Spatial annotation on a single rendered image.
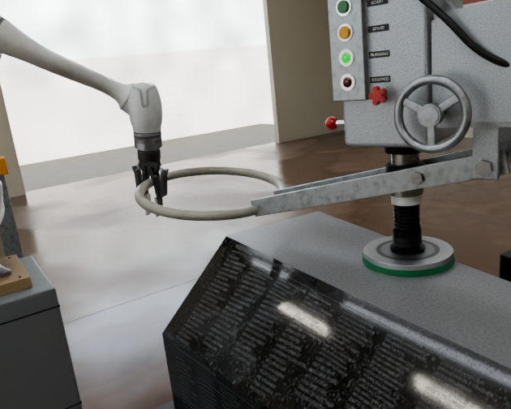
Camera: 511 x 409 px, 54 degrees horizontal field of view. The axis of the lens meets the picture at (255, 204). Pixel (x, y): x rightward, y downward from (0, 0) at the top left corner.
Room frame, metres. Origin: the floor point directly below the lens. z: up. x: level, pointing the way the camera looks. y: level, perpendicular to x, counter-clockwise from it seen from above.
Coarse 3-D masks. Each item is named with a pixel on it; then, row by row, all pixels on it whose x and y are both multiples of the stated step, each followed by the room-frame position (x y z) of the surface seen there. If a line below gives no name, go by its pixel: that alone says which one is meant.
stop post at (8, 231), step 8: (0, 160) 2.39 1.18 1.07; (0, 168) 2.38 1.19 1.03; (0, 176) 2.40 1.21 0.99; (8, 192) 2.41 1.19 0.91; (8, 200) 2.40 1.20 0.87; (8, 208) 2.40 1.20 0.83; (8, 216) 2.39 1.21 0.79; (0, 224) 2.37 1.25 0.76; (8, 224) 2.39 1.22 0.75; (0, 232) 2.37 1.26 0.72; (8, 232) 2.38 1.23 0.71; (16, 232) 2.40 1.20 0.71; (8, 240) 2.38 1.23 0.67; (16, 240) 2.40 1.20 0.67; (8, 248) 2.38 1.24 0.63; (16, 248) 2.39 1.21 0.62
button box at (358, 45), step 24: (336, 0) 1.12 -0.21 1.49; (360, 0) 1.08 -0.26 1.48; (336, 24) 1.12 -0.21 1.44; (360, 24) 1.09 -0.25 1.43; (336, 48) 1.12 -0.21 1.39; (360, 48) 1.09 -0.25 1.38; (336, 72) 1.13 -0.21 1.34; (360, 72) 1.09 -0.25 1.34; (336, 96) 1.13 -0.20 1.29; (360, 96) 1.09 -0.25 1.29
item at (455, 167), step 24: (504, 144) 1.07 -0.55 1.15; (384, 168) 1.25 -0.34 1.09; (408, 168) 1.10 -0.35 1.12; (432, 168) 1.06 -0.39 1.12; (456, 168) 1.02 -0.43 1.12; (480, 168) 0.96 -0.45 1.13; (504, 168) 0.96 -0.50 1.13; (288, 192) 1.31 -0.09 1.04; (312, 192) 1.26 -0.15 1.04; (336, 192) 1.21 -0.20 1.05; (360, 192) 1.17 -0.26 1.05; (384, 192) 1.13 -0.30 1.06
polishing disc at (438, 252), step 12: (384, 240) 1.23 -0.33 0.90; (432, 240) 1.20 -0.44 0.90; (372, 252) 1.16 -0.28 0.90; (384, 252) 1.15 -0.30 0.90; (432, 252) 1.12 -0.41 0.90; (444, 252) 1.11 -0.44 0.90; (384, 264) 1.09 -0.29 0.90; (396, 264) 1.07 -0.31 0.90; (408, 264) 1.07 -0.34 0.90; (420, 264) 1.06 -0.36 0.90; (432, 264) 1.06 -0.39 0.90; (444, 264) 1.07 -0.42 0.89
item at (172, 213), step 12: (192, 168) 1.79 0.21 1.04; (204, 168) 1.80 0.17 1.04; (216, 168) 1.80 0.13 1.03; (228, 168) 1.80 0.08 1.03; (240, 168) 1.79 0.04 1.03; (168, 180) 1.74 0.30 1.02; (264, 180) 1.71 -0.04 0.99; (276, 180) 1.64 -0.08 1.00; (144, 192) 1.58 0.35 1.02; (144, 204) 1.43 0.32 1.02; (156, 204) 1.41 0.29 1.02; (168, 216) 1.37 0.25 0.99; (180, 216) 1.35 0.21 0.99; (192, 216) 1.34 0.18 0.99; (204, 216) 1.34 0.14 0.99; (216, 216) 1.34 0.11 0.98; (228, 216) 1.35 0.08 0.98; (240, 216) 1.36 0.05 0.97
